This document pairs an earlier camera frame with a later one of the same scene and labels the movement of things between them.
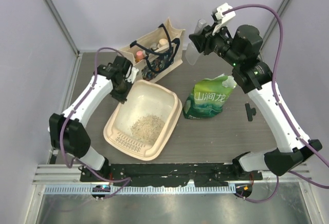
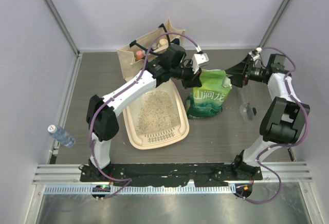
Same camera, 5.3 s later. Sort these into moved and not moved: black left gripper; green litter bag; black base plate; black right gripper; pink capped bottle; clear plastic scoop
Moved: clear plastic scoop; black right gripper; black left gripper; green litter bag
Not moved: black base plate; pink capped bottle
